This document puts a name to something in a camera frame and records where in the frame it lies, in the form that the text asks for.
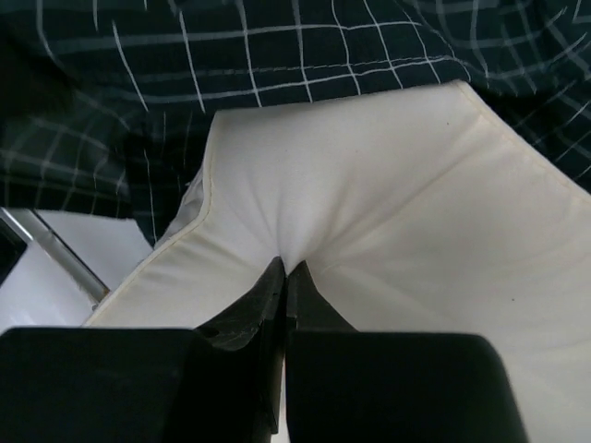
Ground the dark checked pillowcase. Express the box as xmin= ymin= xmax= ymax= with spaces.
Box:
xmin=1 ymin=1 xmax=590 ymax=243

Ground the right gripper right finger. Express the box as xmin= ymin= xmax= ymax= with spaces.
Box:
xmin=285 ymin=263 xmax=527 ymax=443

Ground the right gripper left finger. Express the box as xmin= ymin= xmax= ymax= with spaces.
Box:
xmin=1 ymin=258 xmax=284 ymax=442

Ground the cream pillow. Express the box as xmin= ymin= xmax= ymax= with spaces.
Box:
xmin=88 ymin=82 xmax=590 ymax=442

